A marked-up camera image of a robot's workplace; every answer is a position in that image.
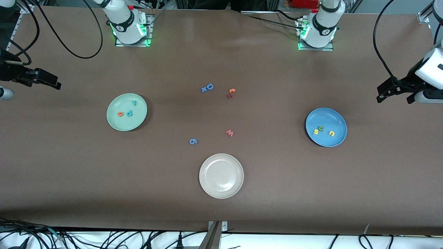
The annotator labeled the short black right arm cable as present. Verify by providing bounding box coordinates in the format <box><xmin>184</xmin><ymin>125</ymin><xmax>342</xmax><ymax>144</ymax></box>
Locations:
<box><xmin>0</xmin><ymin>36</ymin><xmax>33</xmax><ymax>66</ymax></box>

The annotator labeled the beige plate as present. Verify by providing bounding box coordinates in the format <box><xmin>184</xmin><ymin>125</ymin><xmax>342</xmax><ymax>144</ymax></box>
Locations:
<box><xmin>199</xmin><ymin>154</ymin><xmax>244</xmax><ymax>199</ymax></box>

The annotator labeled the aluminium frame rail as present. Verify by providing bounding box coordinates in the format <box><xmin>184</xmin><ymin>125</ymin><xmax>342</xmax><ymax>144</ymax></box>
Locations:
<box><xmin>417</xmin><ymin>7</ymin><xmax>435</xmax><ymax>24</ymax></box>
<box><xmin>7</xmin><ymin>4</ymin><xmax>35</xmax><ymax>44</ymax></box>

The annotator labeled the metal mount post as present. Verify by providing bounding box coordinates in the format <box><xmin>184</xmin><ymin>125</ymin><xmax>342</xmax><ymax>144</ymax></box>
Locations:
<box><xmin>199</xmin><ymin>221</ymin><xmax>228</xmax><ymax>249</ymax></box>

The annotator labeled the black cable on table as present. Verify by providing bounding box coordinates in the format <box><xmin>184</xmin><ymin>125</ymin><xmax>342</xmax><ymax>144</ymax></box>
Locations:
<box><xmin>246</xmin><ymin>10</ymin><xmax>305</xmax><ymax>30</ymax></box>

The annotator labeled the pale green plate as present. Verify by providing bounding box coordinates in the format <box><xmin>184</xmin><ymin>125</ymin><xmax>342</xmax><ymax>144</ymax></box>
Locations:
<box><xmin>106</xmin><ymin>93</ymin><xmax>148</xmax><ymax>132</ymax></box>

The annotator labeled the blue plate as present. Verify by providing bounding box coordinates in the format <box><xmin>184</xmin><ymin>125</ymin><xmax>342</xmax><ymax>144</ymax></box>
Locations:
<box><xmin>305</xmin><ymin>108</ymin><xmax>347</xmax><ymax>148</ymax></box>

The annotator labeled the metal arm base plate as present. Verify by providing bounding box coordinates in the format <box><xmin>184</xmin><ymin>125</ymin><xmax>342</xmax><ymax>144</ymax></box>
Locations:
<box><xmin>297</xmin><ymin>17</ymin><xmax>335</xmax><ymax>52</ymax></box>
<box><xmin>115</xmin><ymin>14</ymin><xmax>153</xmax><ymax>47</ymax></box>

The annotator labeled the short black arm cable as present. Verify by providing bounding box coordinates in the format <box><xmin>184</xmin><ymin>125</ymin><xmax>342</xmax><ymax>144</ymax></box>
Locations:
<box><xmin>432</xmin><ymin>19</ymin><xmax>443</xmax><ymax>47</ymax></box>
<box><xmin>0</xmin><ymin>36</ymin><xmax>33</xmax><ymax>66</ymax></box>

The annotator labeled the red box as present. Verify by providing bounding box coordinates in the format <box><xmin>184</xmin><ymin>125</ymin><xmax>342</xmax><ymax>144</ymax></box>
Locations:
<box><xmin>290</xmin><ymin>0</ymin><xmax>320</xmax><ymax>9</ymax></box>

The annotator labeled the tangled black floor cable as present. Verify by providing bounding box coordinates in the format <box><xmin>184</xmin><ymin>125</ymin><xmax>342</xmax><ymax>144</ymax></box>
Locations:
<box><xmin>0</xmin><ymin>217</ymin><xmax>71</xmax><ymax>249</ymax></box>

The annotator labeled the short black left arm cable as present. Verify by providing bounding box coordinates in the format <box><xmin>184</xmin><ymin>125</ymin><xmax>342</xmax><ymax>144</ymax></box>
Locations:
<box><xmin>432</xmin><ymin>19</ymin><xmax>443</xmax><ymax>47</ymax></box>

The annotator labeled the looped black floor cable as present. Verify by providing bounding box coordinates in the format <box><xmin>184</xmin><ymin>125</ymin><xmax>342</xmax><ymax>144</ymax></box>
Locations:
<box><xmin>358</xmin><ymin>234</ymin><xmax>373</xmax><ymax>249</ymax></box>

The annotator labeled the long black right arm cable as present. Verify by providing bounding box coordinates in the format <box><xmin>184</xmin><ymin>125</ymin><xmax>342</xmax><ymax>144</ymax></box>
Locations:
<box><xmin>31</xmin><ymin>0</ymin><xmax>104</xmax><ymax>58</ymax></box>

